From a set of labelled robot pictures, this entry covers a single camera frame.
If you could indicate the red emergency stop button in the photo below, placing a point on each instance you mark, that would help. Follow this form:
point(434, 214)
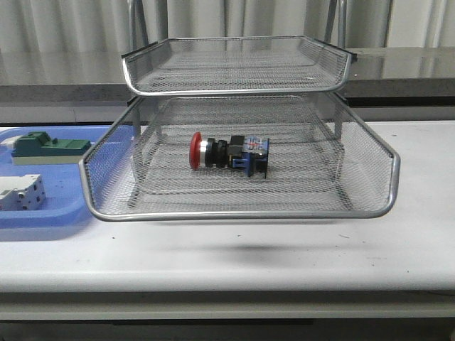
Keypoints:
point(247, 153)

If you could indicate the silver mesh tray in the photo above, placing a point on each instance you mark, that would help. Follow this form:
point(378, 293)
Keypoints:
point(369, 172)
point(234, 67)
point(292, 168)

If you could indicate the blue plastic tray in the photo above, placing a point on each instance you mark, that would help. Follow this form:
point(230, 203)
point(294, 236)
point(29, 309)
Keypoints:
point(64, 202)

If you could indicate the grey back counter ledge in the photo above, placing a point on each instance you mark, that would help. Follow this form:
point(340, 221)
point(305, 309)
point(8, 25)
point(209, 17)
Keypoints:
point(380, 76)

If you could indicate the white circuit breaker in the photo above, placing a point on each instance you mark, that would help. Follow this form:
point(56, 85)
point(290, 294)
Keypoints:
point(24, 192)

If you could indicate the green electrical switch block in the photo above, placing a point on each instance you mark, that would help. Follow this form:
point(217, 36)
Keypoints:
point(38, 148)

